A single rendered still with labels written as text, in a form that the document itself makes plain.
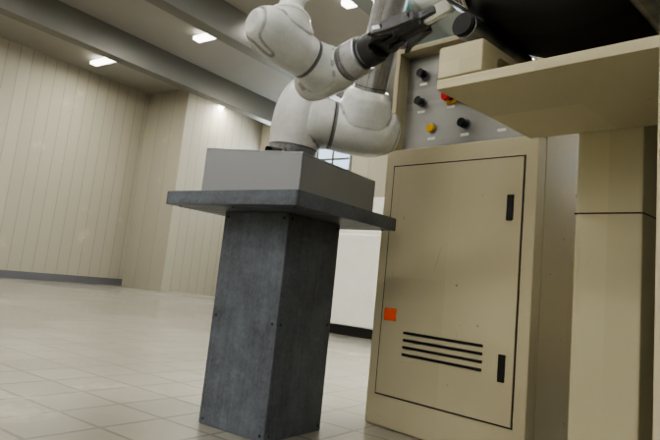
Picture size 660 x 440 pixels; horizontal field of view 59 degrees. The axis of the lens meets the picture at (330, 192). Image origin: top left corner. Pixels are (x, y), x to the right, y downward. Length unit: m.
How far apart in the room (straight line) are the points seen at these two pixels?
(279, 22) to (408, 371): 1.12
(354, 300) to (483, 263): 3.43
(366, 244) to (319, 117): 3.39
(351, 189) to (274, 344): 0.49
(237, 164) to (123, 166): 9.82
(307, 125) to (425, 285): 0.61
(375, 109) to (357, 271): 3.44
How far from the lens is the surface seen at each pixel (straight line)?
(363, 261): 5.10
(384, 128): 1.81
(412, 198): 1.93
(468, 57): 1.06
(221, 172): 1.72
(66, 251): 10.90
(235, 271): 1.73
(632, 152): 1.29
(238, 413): 1.72
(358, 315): 5.10
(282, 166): 1.56
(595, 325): 1.27
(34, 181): 10.60
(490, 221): 1.77
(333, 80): 1.40
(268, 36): 1.32
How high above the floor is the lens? 0.43
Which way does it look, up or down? 9 degrees up
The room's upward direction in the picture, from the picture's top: 6 degrees clockwise
